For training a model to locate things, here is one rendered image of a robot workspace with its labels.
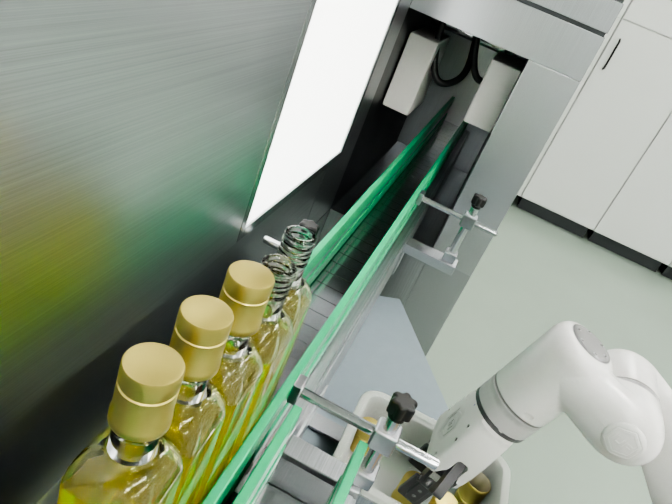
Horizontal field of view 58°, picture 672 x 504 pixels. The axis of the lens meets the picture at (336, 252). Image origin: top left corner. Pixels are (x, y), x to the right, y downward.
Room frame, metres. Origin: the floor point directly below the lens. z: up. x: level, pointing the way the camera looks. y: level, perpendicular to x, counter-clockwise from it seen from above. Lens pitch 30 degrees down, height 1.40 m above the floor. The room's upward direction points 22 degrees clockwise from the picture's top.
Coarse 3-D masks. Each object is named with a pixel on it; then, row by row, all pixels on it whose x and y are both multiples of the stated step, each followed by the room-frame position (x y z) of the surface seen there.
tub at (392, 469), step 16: (368, 400) 0.65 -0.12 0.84; (384, 400) 0.66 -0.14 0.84; (368, 416) 0.66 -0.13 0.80; (384, 416) 0.66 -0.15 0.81; (416, 416) 0.65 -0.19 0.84; (352, 432) 0.58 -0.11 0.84; (416, 432) 0.65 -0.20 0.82; (432, 432) 0.65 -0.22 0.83; (336, 448) 0.54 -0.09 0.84; (384, 464) 0.62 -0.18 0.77; (400, 464) 0.63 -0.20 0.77; (496, 464) 0.63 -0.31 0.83; (384, 480) 0.59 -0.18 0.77; (400, 480) 0.60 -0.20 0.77; (496, 480) 0.61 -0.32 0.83; (368, 496) 0.50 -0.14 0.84; (384, 496) 0.50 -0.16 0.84; (432, 496) 0.60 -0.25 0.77; (496, 496) 0.58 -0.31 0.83
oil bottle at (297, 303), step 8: (304, 280) 0.48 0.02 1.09; (296, 288) 0.46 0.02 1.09; (304, 288) 0.47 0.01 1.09; (288, 296) 0.45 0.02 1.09; (296, 296) 0.45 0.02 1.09; (304, 296) 0.46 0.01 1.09; (288, 304) 0.44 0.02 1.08; (296, 304) 0.45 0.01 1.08; (304, 304) 0.46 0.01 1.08; (288, 312) 0.44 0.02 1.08; (296, 312) 0.44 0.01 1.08; (304, 312) 0.47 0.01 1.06; (296, 320) 0.44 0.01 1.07; (296, 328) 0.46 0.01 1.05; (296, 336) 0.48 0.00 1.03; (288, 352) 0.47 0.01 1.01; (280, 368) 0.46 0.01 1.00; (280, 376) 0.48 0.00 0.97; (272, 392) 0.47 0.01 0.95; (264, 408) 0.46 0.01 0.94
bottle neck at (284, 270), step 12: (264, 264) 0.40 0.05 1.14; (276, 264) 0.42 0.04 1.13; (288, 264) 0.42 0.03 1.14; (276, 276) 0.39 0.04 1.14; (288, 276) 0.40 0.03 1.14; (276, 288) 0.40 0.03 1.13; (288, 288) 0.40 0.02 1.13; (276, 300) 0.40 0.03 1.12; (264, 312) 0.40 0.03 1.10; (276, 312) 0.40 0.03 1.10
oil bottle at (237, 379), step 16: (256, 352) 0.36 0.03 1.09; (224, 368) 0.33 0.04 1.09; (240, 368) 0.34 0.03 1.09; (256, 368) 0.35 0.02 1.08; (224, 384) 0.33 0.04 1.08; (240, 384) 0.33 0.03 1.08; (256, 384) 0.36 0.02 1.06; (240, 400) 0.33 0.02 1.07; (240, 416) 0.35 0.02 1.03; (224, 432) 0.32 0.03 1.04; (224, 448) 0.34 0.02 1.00; (208, 464) 0.32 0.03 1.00; (224, 464) 0.36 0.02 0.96; (208, 480) 0.33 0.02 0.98
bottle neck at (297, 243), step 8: (288, 232) 0.46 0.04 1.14; (296, 232) 0.48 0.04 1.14; (304, 232) 0.48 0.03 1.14; (312, 232) 0.48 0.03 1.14; (288, 240) 0.46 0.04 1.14; (296, 240) 0.45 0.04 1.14; (304, 240) 0.48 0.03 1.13; (312, 240) 0.46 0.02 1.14; (280, 248) 0.46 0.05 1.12; (288, 248) 0.45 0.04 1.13; (296, 248) 0.45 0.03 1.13; (304, 248) 0.46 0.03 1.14; (312, 248) 0.46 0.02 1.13; (288, 256) 0.45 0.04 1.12; (296, 256) 0.45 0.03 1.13; (304, 256) 0.46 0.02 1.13; (296, 264) 0.46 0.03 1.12; (304, 264) 0.46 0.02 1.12; (296, 272) 0.46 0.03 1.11; (296, 280) 0.46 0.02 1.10
